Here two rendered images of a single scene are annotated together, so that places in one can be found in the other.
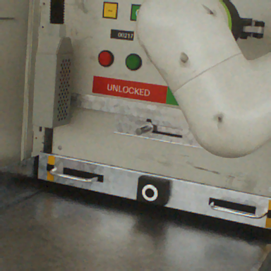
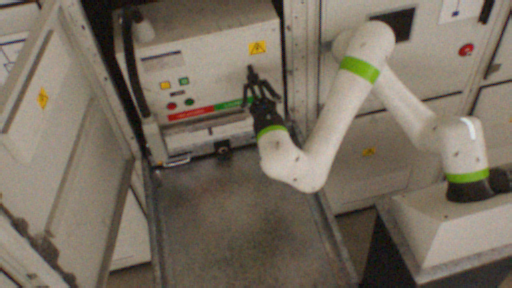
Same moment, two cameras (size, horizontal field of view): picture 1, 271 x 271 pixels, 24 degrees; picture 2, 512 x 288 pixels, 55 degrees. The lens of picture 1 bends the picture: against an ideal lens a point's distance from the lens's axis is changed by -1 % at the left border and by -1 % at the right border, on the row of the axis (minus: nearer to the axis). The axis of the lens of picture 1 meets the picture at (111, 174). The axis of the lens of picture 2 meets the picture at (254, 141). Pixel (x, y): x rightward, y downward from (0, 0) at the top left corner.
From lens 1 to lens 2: 113 cm
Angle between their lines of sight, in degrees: 43
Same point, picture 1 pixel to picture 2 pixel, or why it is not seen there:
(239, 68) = (313, 167)
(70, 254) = (230, 219)
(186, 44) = (295, 176)
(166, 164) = (223, 132)
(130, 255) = (249, 199)
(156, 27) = (281, 176)
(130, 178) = (207, 145)
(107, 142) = (187, 137)
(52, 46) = (153, 129)
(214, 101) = (310, 185)
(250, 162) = not seen: hidden behind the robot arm
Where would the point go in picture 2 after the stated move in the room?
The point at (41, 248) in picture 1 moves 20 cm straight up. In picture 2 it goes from (215, 224) to (205, 192)
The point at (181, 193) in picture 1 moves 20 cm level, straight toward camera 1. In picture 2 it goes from (236, 140) to (264, 178)
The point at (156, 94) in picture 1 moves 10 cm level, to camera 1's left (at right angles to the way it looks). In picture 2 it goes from (207, 109) to (183, 124)
